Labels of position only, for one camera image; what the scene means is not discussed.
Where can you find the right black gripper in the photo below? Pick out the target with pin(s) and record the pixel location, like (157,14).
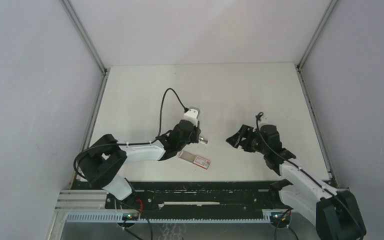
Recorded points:
(246,132)

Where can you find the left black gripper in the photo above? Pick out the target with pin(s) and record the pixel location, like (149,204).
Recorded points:
(196,132)

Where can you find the red white staple box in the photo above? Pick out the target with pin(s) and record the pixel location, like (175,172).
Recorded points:
(194,159)

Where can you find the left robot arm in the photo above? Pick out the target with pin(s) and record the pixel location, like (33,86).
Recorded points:
(100,164)

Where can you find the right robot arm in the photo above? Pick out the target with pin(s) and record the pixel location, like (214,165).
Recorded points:
(334,213)

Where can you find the right circuit board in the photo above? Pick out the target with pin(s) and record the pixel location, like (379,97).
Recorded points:
(277,216)

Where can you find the circuit board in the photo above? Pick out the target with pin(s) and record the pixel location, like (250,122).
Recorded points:
(277,216)
(130,217)

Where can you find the left circuit board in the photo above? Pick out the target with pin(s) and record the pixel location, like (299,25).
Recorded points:
(130,217)

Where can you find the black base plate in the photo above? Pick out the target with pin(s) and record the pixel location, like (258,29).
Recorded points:
(219,212)

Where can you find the aluminium rail frame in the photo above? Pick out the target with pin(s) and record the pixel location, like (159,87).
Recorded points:
(151,200)

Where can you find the white cable duct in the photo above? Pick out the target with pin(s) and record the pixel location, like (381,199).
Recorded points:
(112,217)

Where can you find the right corner aluminium post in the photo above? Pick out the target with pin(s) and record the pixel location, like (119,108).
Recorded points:
(317,33)

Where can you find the corner aluminium post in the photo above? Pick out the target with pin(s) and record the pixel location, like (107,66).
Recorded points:
(83,34)
(317,33)

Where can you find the left corner aluminium post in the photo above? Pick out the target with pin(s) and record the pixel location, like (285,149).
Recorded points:
(83,34)

